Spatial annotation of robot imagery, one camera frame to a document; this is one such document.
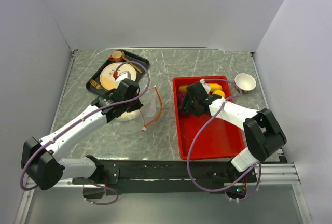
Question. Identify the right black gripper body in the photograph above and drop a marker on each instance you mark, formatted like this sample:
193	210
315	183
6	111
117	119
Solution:
191	106

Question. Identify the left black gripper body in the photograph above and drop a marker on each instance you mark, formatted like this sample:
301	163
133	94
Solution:
132	105

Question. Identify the white radish with leaves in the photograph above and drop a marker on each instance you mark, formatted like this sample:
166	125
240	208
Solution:
128	116

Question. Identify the clear zip bag orange zipper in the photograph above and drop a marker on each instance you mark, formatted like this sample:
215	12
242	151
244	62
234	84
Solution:
149	112

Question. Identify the purple onion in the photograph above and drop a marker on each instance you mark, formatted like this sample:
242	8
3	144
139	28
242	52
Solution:
180	96

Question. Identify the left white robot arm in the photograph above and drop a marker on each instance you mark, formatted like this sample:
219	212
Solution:
42	159

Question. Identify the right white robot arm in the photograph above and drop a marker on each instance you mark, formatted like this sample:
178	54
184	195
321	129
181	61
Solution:
263	134

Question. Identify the brown kiwi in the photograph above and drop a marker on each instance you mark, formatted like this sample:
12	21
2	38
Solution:
183	88

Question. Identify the cream and orange plate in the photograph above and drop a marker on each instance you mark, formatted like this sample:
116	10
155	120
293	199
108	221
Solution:
107	80

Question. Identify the gold spoon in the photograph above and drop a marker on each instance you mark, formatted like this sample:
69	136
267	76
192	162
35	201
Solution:
133	64

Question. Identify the yellow banana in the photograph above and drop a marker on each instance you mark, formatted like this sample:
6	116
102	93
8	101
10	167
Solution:
217	89

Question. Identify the dark green tray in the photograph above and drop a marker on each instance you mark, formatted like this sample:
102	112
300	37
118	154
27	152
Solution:
131	56

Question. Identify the orange cup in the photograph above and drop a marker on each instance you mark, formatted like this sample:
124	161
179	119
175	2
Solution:
116	56

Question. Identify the gold fork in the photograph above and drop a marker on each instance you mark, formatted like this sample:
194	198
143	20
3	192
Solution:
97	85

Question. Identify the red plastic bin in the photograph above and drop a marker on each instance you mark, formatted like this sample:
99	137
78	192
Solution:
219	139

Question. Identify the white bowl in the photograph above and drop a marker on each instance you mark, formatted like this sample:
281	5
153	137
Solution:
245	82

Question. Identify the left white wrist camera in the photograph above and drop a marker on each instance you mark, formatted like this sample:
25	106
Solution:
122	76

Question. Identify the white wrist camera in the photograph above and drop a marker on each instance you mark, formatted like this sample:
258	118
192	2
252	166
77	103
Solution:
205	85
122	76

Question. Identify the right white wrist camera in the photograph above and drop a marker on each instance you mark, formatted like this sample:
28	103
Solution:
205	85

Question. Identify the aluminium frame rail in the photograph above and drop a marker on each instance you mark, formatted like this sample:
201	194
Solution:
271	174

